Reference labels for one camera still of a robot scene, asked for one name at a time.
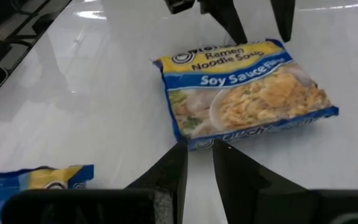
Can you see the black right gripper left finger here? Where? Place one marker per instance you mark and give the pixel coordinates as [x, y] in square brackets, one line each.
[160, 193]

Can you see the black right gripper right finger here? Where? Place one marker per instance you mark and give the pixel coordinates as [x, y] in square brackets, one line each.
[259, 199]

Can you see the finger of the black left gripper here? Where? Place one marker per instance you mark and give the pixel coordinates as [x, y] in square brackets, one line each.
[284, 18]
[225, 18]

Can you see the blue soy sauce ramen packet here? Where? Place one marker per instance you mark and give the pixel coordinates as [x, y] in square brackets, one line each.
[244, 93]
[42, 179]

